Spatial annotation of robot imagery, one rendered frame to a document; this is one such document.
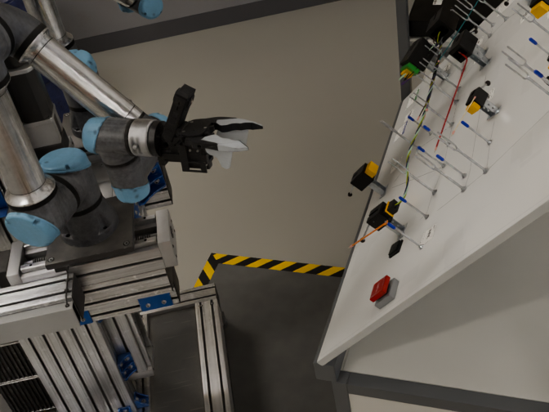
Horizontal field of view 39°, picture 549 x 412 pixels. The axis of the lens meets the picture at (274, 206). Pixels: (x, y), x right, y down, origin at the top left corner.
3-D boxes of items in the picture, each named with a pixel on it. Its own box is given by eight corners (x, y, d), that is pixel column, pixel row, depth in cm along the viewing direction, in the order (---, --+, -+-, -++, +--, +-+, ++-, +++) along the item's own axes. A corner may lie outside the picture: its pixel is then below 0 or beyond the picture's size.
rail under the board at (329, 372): (315, 379, 195) (312, 363, 191) (401, 116, 278) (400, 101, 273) (336, 382, 193) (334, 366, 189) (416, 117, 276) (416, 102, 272)
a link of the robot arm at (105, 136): (104, 141, 162) (92, 107, 157) (150, 144, 159) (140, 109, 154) (87, 164, 157) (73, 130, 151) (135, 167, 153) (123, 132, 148)
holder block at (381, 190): (368, 203, 235) (341, 184, 233) (391, 181, 226) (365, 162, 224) (364, 212, 231) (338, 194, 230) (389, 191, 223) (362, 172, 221)
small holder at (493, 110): (509, 88, 187) (487, 71, 186) (497, 115, 183) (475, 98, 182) (497, 96, 191) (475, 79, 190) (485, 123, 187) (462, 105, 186)
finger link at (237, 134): (265, 141, 153) (219, 146, 153) (261, 114, 150) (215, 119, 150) (265, 149, 150) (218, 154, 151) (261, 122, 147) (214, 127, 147)
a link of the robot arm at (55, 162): (109, 184, 194) (93, 141, 185) (85, 219, 184) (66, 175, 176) (69, 181, 198) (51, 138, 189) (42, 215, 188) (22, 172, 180)
